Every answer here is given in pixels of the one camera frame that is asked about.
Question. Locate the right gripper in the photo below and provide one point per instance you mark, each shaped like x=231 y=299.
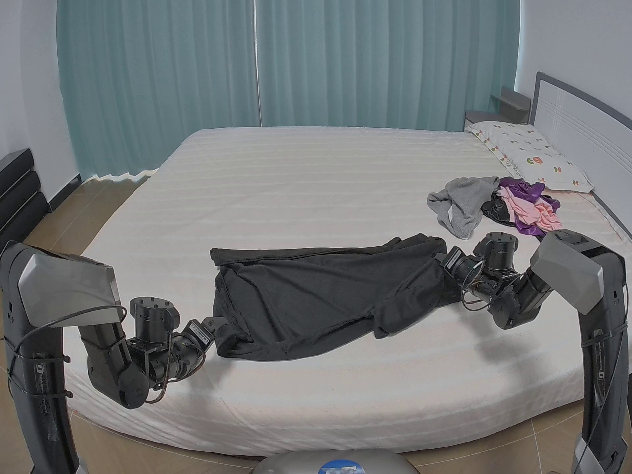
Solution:
x=454 y=262

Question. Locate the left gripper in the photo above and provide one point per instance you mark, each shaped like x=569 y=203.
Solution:
x=197 y=334

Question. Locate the black T-shirt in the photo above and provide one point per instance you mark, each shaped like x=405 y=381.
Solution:
x=306 y=294

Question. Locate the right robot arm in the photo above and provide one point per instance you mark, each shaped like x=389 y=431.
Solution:
x=572 y=274

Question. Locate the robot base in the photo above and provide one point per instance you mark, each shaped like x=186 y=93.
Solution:
x=296 y=464

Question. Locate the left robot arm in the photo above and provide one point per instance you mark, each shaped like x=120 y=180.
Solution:
x=64 y=284

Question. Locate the pile of clothes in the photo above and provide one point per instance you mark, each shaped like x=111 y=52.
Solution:
x=531 y=213

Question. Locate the bed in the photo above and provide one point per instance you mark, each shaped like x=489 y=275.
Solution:
x=321 y=190

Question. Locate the grey garment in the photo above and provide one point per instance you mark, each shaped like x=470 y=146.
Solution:
x=466 y=200

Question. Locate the white printed pillow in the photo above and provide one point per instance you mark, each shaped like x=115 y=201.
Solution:
x=533 y=158

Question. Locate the grey bedside table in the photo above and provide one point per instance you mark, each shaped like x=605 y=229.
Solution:
x=508 y=104

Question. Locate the blue-green curtain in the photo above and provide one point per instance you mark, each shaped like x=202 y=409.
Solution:
x=158 y=67
x=385 y=47

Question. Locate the black chest of drawers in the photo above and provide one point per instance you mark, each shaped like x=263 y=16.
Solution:
x=19 y=195

